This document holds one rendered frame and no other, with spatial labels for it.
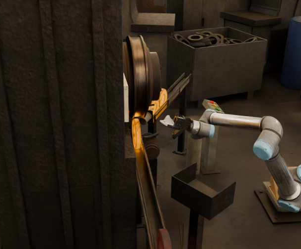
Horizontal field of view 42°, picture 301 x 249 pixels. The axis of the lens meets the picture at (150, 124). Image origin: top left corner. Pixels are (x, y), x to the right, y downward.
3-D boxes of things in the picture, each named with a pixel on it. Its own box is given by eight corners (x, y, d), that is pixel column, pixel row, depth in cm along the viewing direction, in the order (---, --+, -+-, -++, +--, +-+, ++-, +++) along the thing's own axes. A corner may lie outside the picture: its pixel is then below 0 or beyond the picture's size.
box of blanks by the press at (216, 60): (190, 110, 455) (194, 45, 421) (159, 87, 523) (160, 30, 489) (260, 98, 494) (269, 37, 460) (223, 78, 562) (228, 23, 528)
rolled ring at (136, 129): (136, 113, 243) (131, 113, 243) (141, 126, 227) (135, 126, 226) (136, 139, 251) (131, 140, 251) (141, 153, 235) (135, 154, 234)
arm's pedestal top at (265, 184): (300, 184, 309) (301, 180, 307) (320, 209, 281) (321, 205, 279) (262, 186, 306) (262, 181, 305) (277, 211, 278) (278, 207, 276)
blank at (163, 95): (154, 93, 289) (159, 94, 287) (163, 85, 301) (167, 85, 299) (155, 111, 297) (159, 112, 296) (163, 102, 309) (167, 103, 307)
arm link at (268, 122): (285, 113, 225) (203, 106, 279) (276, 130, 221) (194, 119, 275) (293, 126, 231) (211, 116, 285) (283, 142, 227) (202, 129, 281)
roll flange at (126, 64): (118, 133, 210) (115, 48, 190) (111, 100, 252) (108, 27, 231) (136, 132, 212) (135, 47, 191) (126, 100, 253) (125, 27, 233)
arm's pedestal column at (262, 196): (301, 189, 317) (303, 181, 313) (325, 221, 281) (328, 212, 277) (254, 191, 313) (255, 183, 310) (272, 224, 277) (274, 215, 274)
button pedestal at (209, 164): (204, 176, 331) (209, 110, 304) (196, 161, 353) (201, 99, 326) (221, 175, 334) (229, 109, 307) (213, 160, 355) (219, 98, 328)
